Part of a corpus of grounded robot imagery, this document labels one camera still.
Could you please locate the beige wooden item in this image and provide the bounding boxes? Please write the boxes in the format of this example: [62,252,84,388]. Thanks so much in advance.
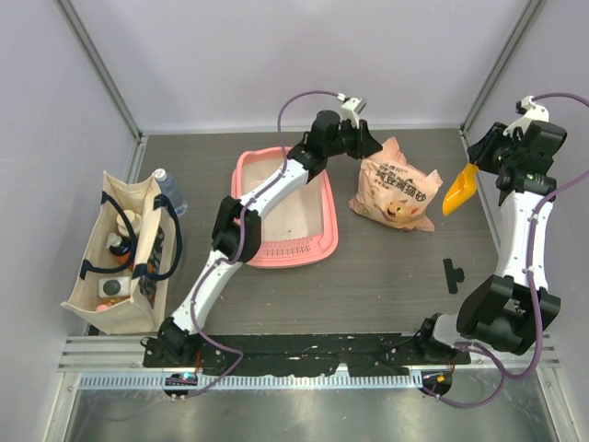
[116,209,143,238]

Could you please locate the clear plastic water bottle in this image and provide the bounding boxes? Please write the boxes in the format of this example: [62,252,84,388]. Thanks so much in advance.
[153,169,188,215]

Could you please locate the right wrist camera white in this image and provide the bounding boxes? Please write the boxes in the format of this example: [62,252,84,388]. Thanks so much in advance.
[502,96,549,138]

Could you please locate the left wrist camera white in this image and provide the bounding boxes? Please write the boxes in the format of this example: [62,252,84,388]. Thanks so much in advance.
[337,93,366,128]

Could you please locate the beige canvas tote bag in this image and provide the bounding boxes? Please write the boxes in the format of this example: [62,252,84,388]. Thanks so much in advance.
[62,173,183,334]

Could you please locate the aluminium rail frame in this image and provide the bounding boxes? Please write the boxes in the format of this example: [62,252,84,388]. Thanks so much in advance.
[57,331,562,392]

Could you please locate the yellow plastic scoop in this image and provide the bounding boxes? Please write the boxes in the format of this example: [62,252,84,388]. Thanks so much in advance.
[442,163,479,216]

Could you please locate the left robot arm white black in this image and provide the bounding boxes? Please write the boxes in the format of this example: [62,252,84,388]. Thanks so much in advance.
[156,109,382,367]

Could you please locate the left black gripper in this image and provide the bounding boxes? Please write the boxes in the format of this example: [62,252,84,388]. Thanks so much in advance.
[325,119,383,161]

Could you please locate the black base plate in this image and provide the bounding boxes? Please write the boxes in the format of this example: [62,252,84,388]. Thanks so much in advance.
[141,333,471,378]

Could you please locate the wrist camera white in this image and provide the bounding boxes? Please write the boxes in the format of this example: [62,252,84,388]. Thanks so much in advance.
[502,96,549,138]
[337,93,366,128]

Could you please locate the dark bottle white pump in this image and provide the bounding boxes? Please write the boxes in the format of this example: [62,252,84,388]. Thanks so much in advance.
[106,233,132,260]

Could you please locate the pink litter box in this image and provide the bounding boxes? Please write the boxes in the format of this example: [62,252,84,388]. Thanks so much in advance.
[231,146,339,269]

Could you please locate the pink cat litter bag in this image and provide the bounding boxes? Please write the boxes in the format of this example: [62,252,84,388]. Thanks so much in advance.
[348,137,443,232]

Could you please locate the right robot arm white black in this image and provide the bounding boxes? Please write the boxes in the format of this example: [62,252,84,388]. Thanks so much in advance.
[415,119,567,364]

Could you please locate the black bag clip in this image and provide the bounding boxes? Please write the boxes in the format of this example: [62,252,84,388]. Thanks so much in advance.
[443,258,465,295]

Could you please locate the white bottle grey cap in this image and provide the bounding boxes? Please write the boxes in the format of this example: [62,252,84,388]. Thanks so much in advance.
[98,276,131,298]

